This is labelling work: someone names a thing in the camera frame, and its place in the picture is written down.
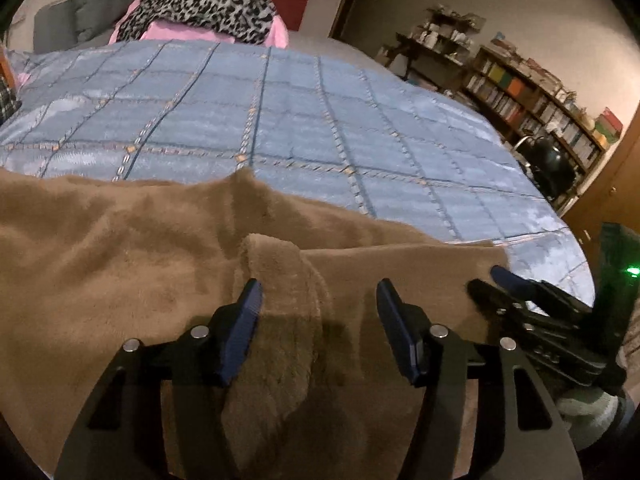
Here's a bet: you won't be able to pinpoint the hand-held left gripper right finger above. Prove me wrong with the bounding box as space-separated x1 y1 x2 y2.
376 277 586 480

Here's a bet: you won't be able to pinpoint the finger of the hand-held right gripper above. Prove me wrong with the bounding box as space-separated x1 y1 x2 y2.
467 280 551 346
490 265 593 317

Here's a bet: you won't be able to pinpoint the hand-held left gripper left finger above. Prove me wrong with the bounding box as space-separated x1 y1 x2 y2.
54 277 264 480

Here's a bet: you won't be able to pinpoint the brown fleece blanket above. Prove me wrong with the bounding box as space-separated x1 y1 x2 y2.
0 166 511 480

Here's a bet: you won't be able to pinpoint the black metal chair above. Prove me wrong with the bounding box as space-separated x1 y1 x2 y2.
515 132 578 206

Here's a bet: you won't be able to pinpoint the wooden cabinet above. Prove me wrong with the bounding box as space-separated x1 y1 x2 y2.
562 105 640 266

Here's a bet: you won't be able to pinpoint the wooden bookshelf with books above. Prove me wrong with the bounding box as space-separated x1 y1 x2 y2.
462 32 626 181

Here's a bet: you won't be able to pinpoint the blue plaid blanket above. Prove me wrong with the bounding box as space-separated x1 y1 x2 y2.
0 39 596 311

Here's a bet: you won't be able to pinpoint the wooden desk with shelf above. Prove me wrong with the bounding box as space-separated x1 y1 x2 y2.
385 5 486 93

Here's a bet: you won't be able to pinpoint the pink pillow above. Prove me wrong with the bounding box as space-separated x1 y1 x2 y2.
109 0 290 50

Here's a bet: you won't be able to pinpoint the leopard print cloth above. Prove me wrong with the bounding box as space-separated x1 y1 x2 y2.
116 0 276 46

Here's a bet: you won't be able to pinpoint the dark checked pillow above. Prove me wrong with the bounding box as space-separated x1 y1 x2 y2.
0 72 23 121

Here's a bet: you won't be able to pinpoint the grey cushions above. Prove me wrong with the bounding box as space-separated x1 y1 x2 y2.
32 0 173 52

